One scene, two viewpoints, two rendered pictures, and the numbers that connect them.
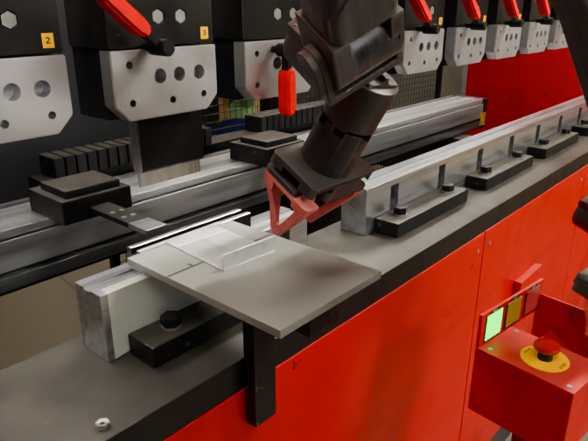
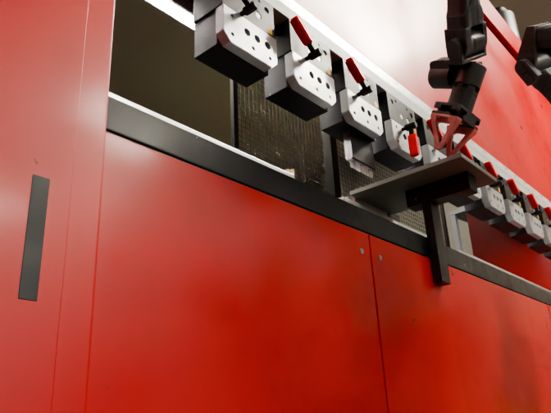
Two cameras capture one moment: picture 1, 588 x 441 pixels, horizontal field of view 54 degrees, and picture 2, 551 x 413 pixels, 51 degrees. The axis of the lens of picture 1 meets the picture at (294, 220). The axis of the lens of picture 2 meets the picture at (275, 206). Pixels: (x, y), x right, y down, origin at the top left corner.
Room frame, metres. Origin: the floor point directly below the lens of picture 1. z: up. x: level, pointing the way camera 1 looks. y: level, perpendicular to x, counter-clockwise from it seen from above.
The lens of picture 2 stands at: (-0.52, 0.40, 0.50)
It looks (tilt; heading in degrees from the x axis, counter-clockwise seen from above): 22 degrees up; 359
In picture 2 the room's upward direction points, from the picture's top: 3 degrees counter-clockwise
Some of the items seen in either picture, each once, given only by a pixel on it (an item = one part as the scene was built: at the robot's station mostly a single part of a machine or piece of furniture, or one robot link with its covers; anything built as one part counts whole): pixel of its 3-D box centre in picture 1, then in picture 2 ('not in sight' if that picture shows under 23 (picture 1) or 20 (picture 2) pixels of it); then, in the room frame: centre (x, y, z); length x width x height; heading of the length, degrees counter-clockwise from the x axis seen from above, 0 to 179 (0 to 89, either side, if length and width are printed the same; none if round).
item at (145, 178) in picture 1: (168, 144); (359, 155); (0.75, 0.16, 1.13); 0.10 x 0.02 x 0.10; 139
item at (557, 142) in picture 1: (554, 143); not in sight; (1.77, -0.81, 0.89); 0.30 x 0.05 x 0.03; 139
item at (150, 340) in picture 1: (228, 307); not in sight; (0.74, 0.09, 0.89); 0.30 x 0.05 x 0.03; 139
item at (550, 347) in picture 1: (545, 352); not in sight; (0.77, -0.39, 0.79); 0.04 x 0.04 x 0.04
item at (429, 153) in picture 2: not in sight; (426, 155); (1.03, -0.08, 1.26); 0.15 x 0.09 x 0.17; 139
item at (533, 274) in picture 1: (527, 283); not in sight; (1.41, -0.63, 0.59); 0.15 x 0.02 x 0.07; 139
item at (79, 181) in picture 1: (105, 204); not in sight; (0.85, 0.29, 1.01); 0.26 x 0.12 x 0.05; 49
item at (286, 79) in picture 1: (283, 80); (411, 140); (0.82, 0.01, 1.20); 0.04 x 0.02 x 0.10; 49
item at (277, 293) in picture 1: (250, 268); (422, 187); (0.65, 0.05, 1.00); 0.26 x 0.18 x 0.01; 49
